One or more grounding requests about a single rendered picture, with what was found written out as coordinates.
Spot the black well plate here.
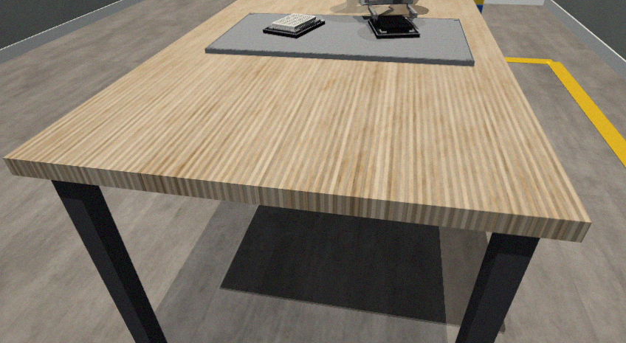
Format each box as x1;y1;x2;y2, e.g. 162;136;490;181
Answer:
375;15;413;32

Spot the grey flat base plate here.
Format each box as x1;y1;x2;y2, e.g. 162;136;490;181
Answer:
204;13;475;66

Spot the black plate nest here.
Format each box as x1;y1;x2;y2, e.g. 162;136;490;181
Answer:
263;19;325;38

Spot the white well plate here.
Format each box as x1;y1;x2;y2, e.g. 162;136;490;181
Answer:
271;13;317;31

